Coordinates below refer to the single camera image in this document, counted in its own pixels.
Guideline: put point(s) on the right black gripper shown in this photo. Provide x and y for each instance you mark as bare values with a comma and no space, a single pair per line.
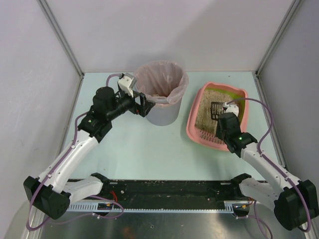
225,119

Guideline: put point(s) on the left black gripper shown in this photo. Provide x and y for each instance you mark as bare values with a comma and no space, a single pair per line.
141,105

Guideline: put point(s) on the black slotted litter scoop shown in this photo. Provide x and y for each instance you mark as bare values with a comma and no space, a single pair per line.
216,109

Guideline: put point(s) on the pink green litter box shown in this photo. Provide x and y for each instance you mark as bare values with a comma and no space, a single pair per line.
200,136

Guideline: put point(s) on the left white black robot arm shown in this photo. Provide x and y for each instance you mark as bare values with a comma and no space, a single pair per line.
74,149

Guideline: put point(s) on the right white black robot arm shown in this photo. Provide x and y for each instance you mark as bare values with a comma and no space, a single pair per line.
294,202

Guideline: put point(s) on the beige cat litter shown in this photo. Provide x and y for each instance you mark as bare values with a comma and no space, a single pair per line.
203,119

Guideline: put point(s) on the grey trash bucket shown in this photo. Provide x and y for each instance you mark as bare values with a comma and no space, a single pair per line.
166,110

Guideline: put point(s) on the pink plastic bin liner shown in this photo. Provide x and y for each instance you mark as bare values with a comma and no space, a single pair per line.
161,73

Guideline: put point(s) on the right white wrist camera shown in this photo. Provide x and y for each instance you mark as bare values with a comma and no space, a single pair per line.
230,108

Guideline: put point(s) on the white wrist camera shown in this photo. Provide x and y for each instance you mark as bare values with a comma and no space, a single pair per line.
126,83
230,108

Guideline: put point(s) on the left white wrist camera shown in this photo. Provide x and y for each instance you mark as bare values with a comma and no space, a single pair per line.
126,83

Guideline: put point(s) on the aluminium frame rail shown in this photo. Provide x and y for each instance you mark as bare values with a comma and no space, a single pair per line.
149,195

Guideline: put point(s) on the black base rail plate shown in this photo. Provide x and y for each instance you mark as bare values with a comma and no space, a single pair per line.
165,195

